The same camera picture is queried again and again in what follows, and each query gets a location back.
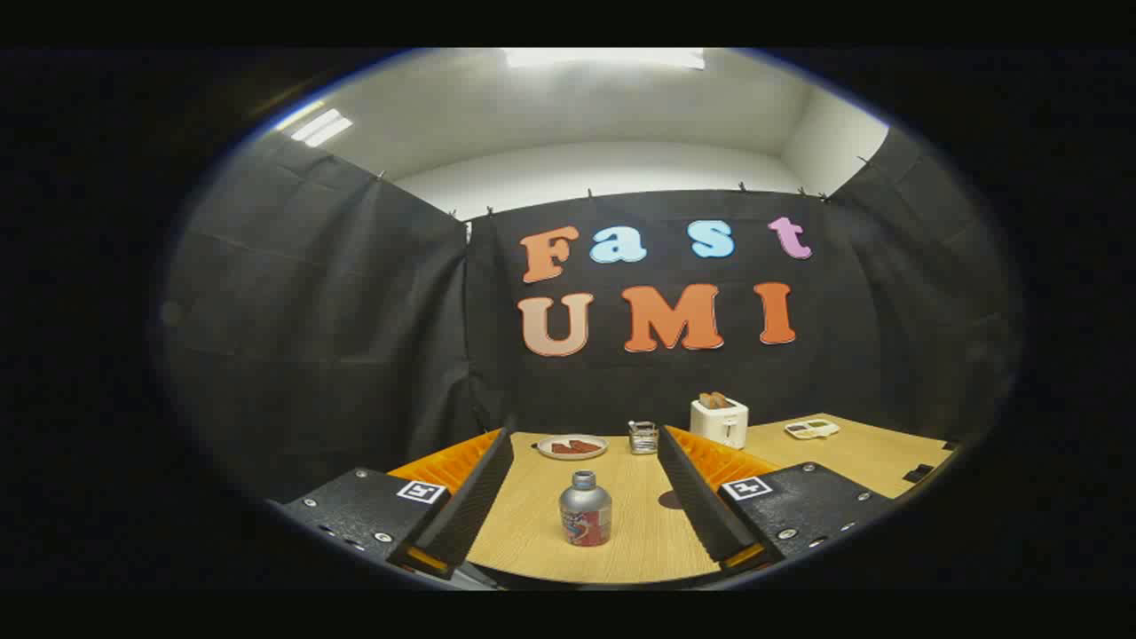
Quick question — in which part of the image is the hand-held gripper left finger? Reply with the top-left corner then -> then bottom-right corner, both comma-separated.
266,428 -> 516,580

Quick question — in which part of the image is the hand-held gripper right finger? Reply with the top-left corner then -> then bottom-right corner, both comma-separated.
657,424 -> 893,573

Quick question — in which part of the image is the silver juice bottle pink label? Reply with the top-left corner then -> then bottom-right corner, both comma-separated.
559,470 -> 613,548

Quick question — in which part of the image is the wooden table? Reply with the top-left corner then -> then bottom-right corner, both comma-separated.
466,413 -> 959,587

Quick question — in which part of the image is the white toaster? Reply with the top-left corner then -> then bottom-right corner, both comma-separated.
690,397 -> 749,449

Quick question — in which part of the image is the white round plate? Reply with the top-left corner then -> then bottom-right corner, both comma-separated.
537,434 -> 610,461

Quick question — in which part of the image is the narrow ceiling light panel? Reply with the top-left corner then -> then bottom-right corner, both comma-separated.
288,106 -> 354,148

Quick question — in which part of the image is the wide ceiling light panel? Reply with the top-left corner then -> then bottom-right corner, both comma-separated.
504,48 -> 706,70

